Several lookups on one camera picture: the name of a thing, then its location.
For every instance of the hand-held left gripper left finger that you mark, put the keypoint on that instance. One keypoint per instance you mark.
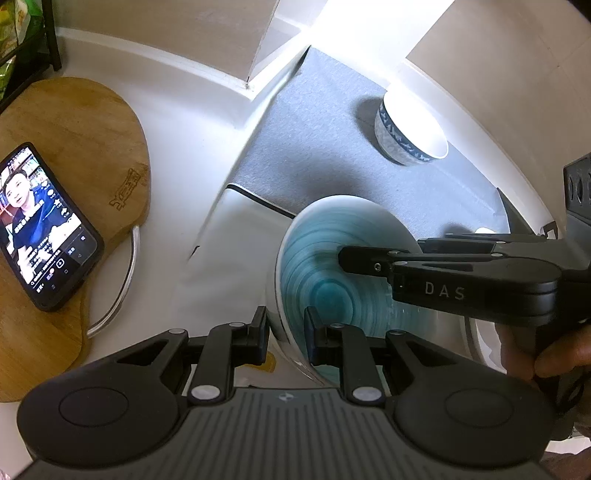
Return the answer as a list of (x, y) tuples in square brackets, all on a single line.
[(259, 334)]

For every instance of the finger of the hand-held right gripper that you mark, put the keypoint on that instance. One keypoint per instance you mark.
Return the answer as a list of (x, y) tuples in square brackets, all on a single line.
[(461, 243), (364, 261)]

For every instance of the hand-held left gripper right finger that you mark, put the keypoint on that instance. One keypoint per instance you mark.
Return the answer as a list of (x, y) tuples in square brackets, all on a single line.
[(314, 334)]

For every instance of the teal glazed bowl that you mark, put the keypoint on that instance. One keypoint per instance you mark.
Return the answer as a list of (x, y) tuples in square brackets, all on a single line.
[(323, 277)]

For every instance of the cream bowl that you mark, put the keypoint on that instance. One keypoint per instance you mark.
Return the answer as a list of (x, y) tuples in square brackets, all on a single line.
[(478, 342)]

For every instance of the person's right hand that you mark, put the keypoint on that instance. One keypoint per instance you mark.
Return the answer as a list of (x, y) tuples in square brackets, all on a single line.
[(563, 362)]

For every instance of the grey dish mat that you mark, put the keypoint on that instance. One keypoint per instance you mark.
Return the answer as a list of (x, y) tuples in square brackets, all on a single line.
[(323, 152)]

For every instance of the blue patterned white bowl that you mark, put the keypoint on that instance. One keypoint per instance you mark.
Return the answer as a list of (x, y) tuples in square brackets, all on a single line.
[(415, 124)]

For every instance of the black smartphone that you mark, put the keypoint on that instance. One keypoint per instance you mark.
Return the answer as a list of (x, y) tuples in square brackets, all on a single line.
[(41, 221)]

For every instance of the wooden cutting board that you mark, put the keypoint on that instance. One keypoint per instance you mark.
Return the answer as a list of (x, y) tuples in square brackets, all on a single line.
[(83, 138)]

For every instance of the green packet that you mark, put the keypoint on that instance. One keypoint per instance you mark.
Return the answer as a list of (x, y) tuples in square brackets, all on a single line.
[(7, 78)]

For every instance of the yellow packet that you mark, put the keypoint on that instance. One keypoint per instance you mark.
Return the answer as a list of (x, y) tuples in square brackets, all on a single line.
[(14, 23)]

